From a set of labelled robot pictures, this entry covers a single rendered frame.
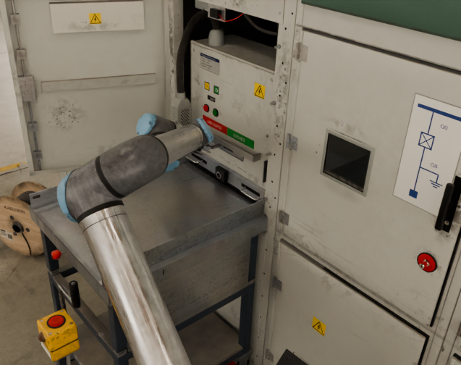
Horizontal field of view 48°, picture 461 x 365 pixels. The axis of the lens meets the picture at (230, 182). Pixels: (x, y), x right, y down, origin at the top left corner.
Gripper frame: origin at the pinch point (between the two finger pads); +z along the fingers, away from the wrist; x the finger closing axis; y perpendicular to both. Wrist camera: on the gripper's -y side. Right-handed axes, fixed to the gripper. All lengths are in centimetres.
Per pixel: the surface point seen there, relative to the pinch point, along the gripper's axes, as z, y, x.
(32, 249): 8, -106, -105
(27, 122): -49, -52, -22
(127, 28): -34, -34, 29
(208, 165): 10.0, -5.3, -9.0
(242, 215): -1.9, 32.3, -16.3
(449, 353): 13, 112, -20
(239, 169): 8.1, 13.0, -3.4
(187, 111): -6.1, -13.8, 8.4
